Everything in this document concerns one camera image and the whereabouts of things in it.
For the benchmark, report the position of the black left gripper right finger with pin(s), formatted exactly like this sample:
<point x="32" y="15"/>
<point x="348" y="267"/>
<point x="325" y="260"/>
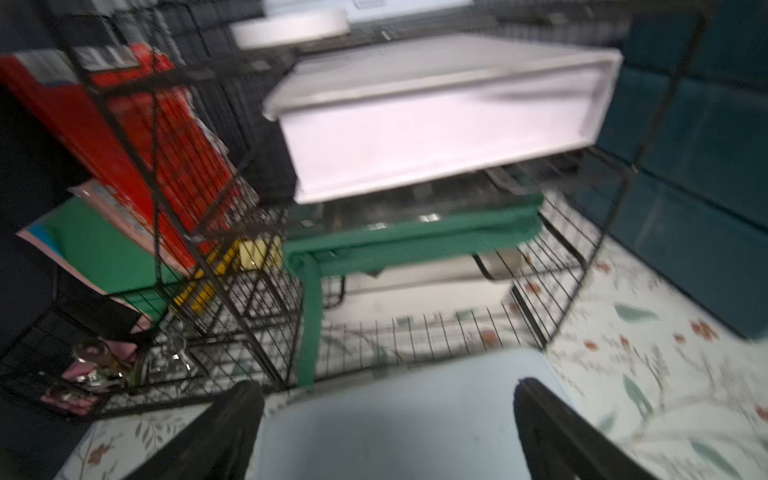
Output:
<point x="558" y="443"/>

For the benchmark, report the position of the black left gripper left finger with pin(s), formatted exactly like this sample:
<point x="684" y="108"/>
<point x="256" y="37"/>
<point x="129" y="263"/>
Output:
<point x="218" y="444"/>

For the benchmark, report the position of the teal drawer cabinet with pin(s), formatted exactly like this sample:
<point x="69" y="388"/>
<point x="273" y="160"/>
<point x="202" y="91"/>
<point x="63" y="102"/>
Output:
<point x="690" y="114"/>

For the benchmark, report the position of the light blue flat case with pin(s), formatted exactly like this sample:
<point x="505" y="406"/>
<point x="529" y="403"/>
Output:
<point x="453" y="420"/>

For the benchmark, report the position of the white tray in crate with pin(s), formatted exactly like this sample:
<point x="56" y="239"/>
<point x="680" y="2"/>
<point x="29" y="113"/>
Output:
<point x="406" y="112"/>

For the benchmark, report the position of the red patterned bag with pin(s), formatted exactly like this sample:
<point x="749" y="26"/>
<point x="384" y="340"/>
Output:
<point x="169" y="137"/>

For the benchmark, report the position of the green frame in crate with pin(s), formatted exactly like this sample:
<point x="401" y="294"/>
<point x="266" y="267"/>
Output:
<point x="313" y="258"/>

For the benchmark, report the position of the black wire floor crate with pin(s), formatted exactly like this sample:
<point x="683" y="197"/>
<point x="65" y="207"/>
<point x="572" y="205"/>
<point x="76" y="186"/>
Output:
<point x="199" y="310"/>

